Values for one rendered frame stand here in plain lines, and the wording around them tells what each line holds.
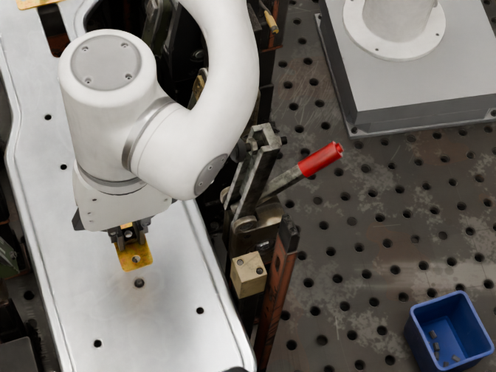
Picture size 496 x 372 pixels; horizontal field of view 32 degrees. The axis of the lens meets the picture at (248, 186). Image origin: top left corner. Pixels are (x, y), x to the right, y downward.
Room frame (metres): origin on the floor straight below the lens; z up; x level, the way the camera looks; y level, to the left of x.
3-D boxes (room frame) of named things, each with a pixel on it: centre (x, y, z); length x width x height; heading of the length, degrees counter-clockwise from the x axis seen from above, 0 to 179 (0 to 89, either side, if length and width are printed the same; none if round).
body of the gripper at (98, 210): (0.44, 0.13, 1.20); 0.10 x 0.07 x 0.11; 117
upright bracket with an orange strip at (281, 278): (0.42, -0.05, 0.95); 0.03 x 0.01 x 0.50; 27
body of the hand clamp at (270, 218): (0.52, -0.01, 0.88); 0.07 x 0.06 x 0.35; 117
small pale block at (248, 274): (0.43, -0.01, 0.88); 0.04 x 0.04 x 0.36; 27
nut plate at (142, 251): (0.44, 0.13, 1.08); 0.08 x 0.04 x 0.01; 27
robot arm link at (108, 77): (0.44, 0.13, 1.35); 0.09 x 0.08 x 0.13; 61
